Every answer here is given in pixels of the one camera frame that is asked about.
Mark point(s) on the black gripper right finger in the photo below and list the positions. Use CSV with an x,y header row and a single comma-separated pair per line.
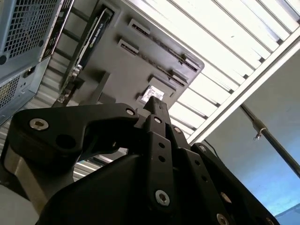
x,y
194,164

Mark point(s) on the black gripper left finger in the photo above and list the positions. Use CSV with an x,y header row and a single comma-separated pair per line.
x,y
58,126

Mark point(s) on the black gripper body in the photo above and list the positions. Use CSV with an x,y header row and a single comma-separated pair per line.
x,y
105,199

